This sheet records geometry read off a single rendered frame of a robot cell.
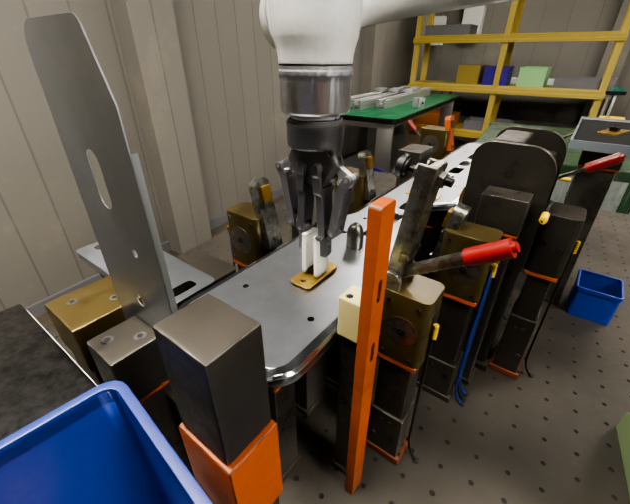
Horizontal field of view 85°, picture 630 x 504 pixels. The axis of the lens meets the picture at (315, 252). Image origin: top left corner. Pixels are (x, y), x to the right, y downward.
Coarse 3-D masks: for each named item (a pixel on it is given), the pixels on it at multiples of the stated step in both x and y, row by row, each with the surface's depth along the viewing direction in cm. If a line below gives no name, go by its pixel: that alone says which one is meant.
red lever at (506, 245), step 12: (504, 240) 36; (468, 252) 39; (480, 252) 38; (492, 252) 37; (504, 252) 36; (516, 252) 36; (408, 264) 45; (420, 264) 43; (432, 264) 42; (444, 264) 41; (456, 264) 40; (468, 264) 39; (480, 264) 38; (408, 276) 45
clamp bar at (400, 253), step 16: (400, 160) 39; (432, 160) 39; (400, 176) 40; (416, 176) 38; (432, 176) 36; (448, 176) 38; (416, 192) 38; (432, 192) 38; (416, 208) 39; (400, 224) 41; (416, 224) 40; (400, 240) 42; (416, 240) 42; (400, 256) 43; (400, 272) 44
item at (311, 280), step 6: (330, 264) 59; (336, 264) 59; (312, 270) 55; (330, 270) 57; (294, 276) 55; (300, 276) 55; (306, 276) 55; (312, 276) 55; (318, 276) 55; (324, 276) 56; (294, 282) 54; (300, 282) 54; (306, 282) 54; (312, 282) 54; (306, 288) 53
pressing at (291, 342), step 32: (448, 160) 118; (448, 192) 91; (288, 256) 62; (352, 256) 62; (416, 256) 64; (224, 288) 54; (256, 288) 54; (288, 288) 54; (320, 288) 54; (256, 320) 47; (288, 320) 47; (320, 320) 47; (288, 352) 42; (320, 352) 43; (288, 384) 40
